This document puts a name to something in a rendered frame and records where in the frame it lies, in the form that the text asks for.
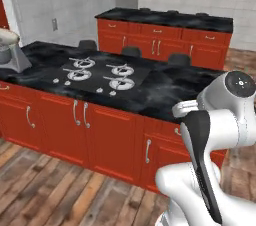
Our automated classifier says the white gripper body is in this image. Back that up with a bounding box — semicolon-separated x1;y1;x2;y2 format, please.
171;99;201;119

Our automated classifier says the red drawer front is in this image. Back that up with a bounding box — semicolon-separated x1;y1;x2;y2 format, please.
143;115;188;148

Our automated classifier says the dark grey stool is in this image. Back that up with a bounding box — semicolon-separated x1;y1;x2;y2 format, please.
77;39;98;52
121;45;143;58
167;53;193;68

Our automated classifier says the red cupboard door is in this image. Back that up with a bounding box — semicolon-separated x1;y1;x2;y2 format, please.
35;91;91;168
0;84;42;153
139;133;194;194
87;102;145;186

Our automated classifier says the red cupboard run, black top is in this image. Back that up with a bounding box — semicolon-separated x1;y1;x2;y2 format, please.
94;7;234;71

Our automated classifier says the black gas hob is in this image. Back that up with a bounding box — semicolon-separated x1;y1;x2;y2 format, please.
49;52;153;100

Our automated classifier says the grey stand mixer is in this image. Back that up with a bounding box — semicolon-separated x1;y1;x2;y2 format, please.
0;27;33;74

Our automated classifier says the silver door handle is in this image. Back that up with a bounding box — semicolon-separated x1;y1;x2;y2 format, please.
82;102;91;130
25;105;36;130
144;138;152;165
72;99;82;127

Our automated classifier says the grey wall socket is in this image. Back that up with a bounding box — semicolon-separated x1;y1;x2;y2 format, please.
51;17;59;32

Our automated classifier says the red wall cupboard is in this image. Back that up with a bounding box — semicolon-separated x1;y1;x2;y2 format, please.
0;0;10;30

